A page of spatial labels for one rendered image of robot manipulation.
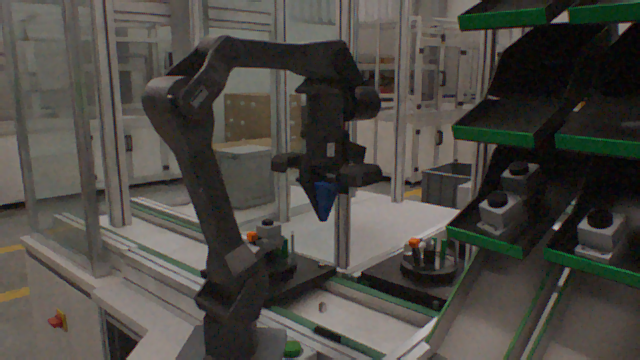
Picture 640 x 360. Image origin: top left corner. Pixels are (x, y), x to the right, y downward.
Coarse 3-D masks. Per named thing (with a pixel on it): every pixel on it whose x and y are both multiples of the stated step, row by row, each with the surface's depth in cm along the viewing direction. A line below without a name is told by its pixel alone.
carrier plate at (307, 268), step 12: (300, 264) 123; (312, 264) 123; (204, 276) 119; (300, 276) 116; (312, 276) 116; (324, 276) 119; (276, 288) 110; (288, 288) 110; (300, 288) 113; (264, 300) 105; (276, 300) 107
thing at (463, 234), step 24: (552, 144) 88; (504, 168) 85; (552, 168) 84; (576, 168) 75; (480, 192) 82; (552, 192) 79; (576, 192) 76; (456, 216) 79; (480, 216) 80; (552, 216) 72; (456, 240) 77; (480, 240) 73; (528, 240) 69
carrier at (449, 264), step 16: (432, 240) 118; (400, 256) 129; (432, 256) 118; (448, 256) 129; (368, 272) 119; (384, 272) 119; (400, 272) 118; (416, 272) 114; (432, 272) 114; (448, 272) 114; (400, 288) 112; (416, 288) 110; (432, 288) 110; (448, 288) 110
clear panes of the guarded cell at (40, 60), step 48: (48, 0) 133; (48, 48) 139; (144, 48) 195; (48, 96) 145; (48, 144) 151; (96, 144) 186; (144, 144) 202; (48, 192) 158; (96, 192) 189; (144, 192) 205
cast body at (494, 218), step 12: (480, 204) 73; (492, 204) 71; (504, 204) 70; (516, 204) 70; (492, 216) 71; (504, 216) 70; (516, 216) 71; (528, 216) 75; (480, 228) 73; (492, 228) 72; (504, 228) 71; (516, 228) 72; (504, 240) 71
